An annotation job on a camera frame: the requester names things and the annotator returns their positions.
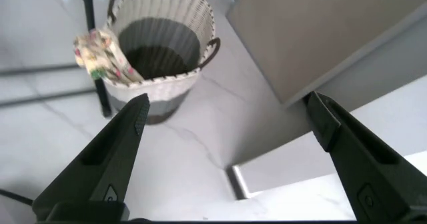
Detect black cable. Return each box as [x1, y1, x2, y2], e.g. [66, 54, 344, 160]
[0, 188, 34, 207]

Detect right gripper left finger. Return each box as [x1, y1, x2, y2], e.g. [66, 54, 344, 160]
[32, 93, 151, 222]

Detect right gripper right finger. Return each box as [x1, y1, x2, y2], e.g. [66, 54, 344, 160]
[305, 91, 427, 224]

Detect cream printed garment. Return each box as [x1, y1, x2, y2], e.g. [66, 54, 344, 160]
[73, 28, 145, 85]

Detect white laundry basket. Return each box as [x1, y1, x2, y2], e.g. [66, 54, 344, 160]
[103, 0, 222, 125]

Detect black clothes rack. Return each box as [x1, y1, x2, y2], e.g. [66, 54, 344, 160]
[0, 0, 113, 118]

